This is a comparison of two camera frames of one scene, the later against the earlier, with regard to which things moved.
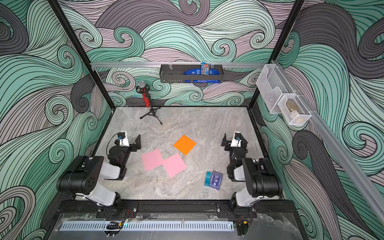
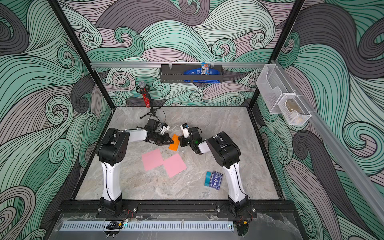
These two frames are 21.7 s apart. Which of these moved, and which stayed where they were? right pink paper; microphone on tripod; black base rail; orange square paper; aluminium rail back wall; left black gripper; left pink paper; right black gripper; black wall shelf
Moved: right black gripper; left black gripper; orange square paper
Stayed: microphone on tripod; aluminium rail back wall; left pink paper; right pink paper; black base rail; black wall shelf
